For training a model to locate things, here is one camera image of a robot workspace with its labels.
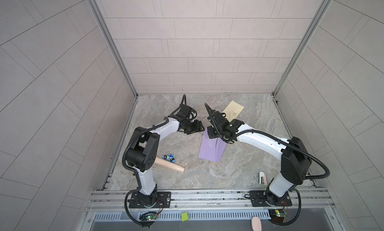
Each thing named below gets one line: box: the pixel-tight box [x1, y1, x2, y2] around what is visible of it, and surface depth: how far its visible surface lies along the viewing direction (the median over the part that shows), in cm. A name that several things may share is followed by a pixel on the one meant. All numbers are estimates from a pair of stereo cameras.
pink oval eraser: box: [251, 216, 262, 231], surface depth 65 cm
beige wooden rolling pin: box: [154, 156, 186, 173], surface depth 83 cm
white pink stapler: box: [259, 171, 268, 186], surface depth 78 cm
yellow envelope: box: [222, 100, 245, 122], surface depth 110 cm
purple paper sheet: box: [198, 127, 227, 163], surface depth 89 cm
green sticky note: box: [181, 212, 190, 222], surface depth 67 cm
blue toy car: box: [162, 153, 176, 164], surface depth 84 cm
